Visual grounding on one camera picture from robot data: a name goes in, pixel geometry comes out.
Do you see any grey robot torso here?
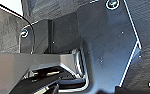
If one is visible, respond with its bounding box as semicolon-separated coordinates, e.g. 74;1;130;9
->
0;49;86;94

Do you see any round silver base bolt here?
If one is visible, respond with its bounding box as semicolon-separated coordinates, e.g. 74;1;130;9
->
105;0;121;11

